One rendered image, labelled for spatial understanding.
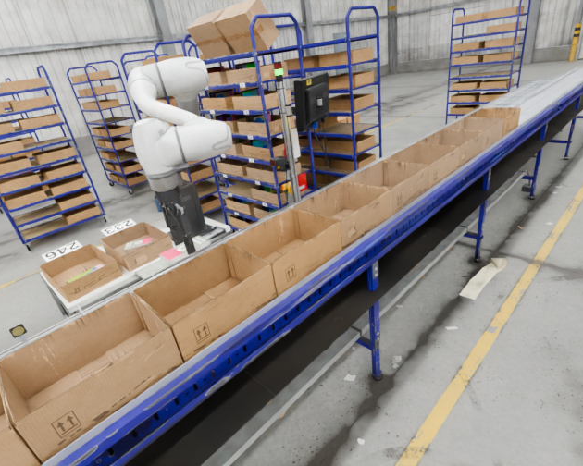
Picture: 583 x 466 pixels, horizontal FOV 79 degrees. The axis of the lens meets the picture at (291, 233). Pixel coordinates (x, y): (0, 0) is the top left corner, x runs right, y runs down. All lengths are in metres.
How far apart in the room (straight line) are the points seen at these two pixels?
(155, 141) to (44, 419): 0.75
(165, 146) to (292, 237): 0.83
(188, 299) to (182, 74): 0.90
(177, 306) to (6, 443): 0.63
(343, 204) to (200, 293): 0.94
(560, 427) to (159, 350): 1.82
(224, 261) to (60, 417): 0.74
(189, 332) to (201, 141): 0.58
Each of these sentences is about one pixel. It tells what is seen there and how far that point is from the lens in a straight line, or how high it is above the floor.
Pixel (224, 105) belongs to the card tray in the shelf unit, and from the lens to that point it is 3.26.
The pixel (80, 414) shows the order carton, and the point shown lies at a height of 0.96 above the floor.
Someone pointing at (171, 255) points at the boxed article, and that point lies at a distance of 1.25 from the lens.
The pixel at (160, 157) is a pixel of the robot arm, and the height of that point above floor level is 1.48.
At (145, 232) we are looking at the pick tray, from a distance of 2.55.
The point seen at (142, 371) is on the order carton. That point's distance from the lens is 1.14.
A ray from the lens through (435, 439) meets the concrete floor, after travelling 2.04.
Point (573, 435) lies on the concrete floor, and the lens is 2.23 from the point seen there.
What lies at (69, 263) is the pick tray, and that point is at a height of 0.79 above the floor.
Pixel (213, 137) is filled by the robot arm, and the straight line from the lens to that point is 1.13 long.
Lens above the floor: 1.70
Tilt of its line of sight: 27 degrees down
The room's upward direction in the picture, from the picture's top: 9 degrees counter-clockwise
